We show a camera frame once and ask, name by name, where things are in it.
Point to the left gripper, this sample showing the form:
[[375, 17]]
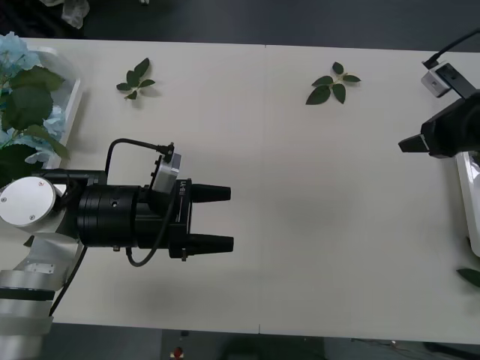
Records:
[[180, 225]]

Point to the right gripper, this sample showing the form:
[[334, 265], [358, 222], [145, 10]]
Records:
[[446, 131]]

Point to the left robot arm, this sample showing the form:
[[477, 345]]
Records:
[[26, 202]]

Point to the shallow white box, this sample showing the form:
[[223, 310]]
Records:
[[468, 195], [73, 105]]

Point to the large green leaf twig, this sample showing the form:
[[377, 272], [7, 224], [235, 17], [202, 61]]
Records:
[[318, 95]]

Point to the small red floor object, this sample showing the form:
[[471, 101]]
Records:
[[177, 353]]

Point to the small green leaf twig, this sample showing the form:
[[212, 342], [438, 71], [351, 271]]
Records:
[[137, 77]]

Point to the crumpled pale plastic wrap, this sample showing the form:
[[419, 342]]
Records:
[[77, 13]]

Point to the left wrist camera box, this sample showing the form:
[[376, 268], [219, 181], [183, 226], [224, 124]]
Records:
[[167, 176]]

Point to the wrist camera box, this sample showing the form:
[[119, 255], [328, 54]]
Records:
[[167, 176], [435, 80]]

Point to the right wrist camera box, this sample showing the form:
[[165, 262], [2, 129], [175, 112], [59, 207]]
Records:
[[435, 80]]

